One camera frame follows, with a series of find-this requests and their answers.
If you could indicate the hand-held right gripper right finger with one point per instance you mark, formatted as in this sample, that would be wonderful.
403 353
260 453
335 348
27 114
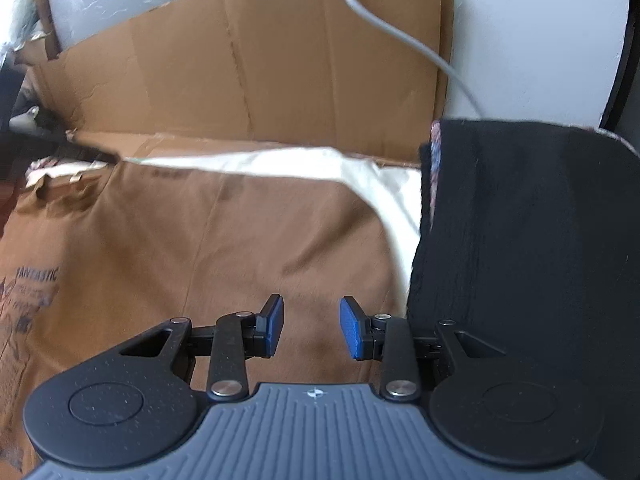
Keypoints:
350 330

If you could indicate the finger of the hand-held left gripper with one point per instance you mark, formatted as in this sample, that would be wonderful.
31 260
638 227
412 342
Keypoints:
90 150

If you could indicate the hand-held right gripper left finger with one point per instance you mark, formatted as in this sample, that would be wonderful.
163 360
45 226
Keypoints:
274 325

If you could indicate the brown printed t-shirt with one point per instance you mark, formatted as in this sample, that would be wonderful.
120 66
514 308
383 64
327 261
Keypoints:
200 240

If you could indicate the cream bear print bed sheet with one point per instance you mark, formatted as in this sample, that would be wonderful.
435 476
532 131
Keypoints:
390 195

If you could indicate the brown cardboard sheet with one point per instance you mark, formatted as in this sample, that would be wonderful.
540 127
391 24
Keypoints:
250 60

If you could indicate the folded black garment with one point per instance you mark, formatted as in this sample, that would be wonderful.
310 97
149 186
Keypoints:
525 220

